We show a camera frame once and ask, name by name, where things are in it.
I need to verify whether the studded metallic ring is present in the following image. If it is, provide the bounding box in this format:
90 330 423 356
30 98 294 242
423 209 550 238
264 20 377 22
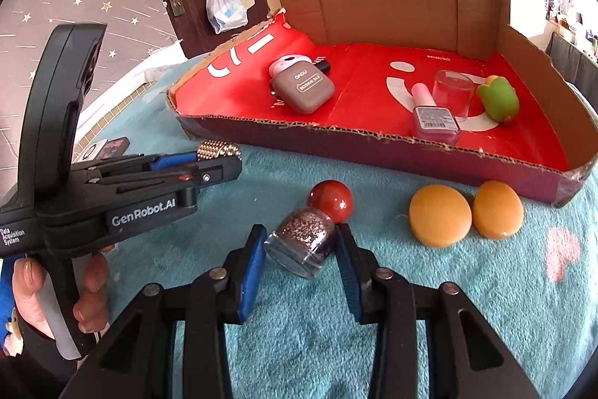
195 139 243 161

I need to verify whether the glitter nail polish red cap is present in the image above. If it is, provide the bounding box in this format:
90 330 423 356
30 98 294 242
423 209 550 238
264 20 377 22
265 180 354 279

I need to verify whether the small pink round device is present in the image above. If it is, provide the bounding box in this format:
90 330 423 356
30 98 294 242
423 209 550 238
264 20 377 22
269 55 312 79

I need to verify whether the taupe square bottle black cap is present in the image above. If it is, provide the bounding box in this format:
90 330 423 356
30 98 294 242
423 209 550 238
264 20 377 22
272 61 336 116

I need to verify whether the orange round soap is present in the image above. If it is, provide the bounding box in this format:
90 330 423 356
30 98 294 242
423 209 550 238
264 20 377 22
409 184 472 248
472 180 524 240

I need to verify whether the pink cap nail polish bottle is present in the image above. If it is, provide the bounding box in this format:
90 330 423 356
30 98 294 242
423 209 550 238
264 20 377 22
411 83 460 145

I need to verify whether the green frog hood toy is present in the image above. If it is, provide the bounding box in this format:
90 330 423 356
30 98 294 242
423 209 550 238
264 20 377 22
477 76 520 123

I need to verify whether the clear plastic cup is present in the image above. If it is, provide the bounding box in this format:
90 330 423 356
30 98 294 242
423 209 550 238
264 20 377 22
432 70 475 120

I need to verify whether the person's left hand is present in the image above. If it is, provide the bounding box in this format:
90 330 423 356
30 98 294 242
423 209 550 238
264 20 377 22
11 246 112 341

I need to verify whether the smartphone on blanket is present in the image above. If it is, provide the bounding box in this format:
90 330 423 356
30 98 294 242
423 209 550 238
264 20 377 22
75 137 130 162

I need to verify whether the white plastic bag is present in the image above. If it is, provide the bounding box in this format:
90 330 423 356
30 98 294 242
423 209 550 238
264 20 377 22
206 0 248 34

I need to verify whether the red lined cardboard box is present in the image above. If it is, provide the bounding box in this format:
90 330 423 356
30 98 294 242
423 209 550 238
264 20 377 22
167 0 597 206

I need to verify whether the grey covered side table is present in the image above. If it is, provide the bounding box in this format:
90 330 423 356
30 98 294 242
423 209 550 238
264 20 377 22
545 33 598 108

